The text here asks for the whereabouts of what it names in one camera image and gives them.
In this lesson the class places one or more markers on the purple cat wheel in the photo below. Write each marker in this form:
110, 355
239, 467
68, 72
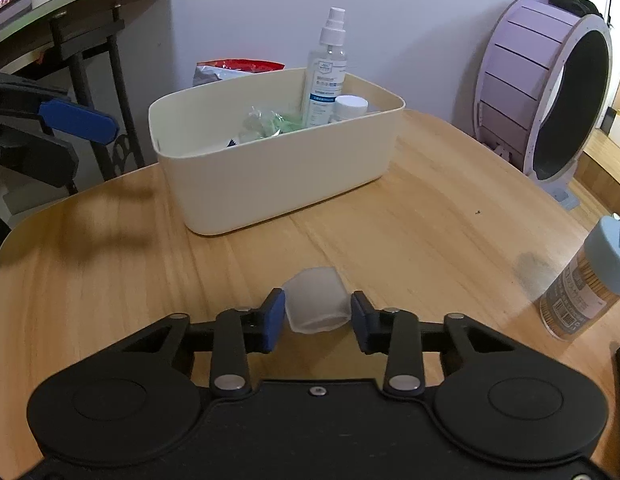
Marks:
519, 75

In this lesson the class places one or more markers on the translucent plastic cup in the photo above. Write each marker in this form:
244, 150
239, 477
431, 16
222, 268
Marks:
315, 295

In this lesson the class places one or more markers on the clear spray bottle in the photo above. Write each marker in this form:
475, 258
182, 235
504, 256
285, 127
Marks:
325, 85

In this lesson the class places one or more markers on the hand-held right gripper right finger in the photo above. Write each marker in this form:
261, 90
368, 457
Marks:
362, 325

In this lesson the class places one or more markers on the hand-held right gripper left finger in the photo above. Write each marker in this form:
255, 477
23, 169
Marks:
272, 322

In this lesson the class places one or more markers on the black cloth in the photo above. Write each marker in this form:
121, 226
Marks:
574, 2

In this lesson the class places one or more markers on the blue foil packet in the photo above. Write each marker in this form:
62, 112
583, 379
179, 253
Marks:
232, 143

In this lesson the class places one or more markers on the blue lid toothpick jar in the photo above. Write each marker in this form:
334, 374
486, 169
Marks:
584, 290

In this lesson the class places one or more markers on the large white pill bottle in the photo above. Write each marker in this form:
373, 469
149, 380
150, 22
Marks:
351, 106

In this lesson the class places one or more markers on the cream plastic container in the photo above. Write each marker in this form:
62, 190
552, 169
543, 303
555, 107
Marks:
270, 180

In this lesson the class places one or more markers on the bag of green packets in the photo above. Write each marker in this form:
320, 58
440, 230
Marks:
270, 125

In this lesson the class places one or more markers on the silver red snack bag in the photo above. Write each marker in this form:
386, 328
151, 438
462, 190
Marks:
225, 70

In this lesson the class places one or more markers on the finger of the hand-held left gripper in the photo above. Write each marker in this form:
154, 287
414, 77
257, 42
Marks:
80, 122
25, 85

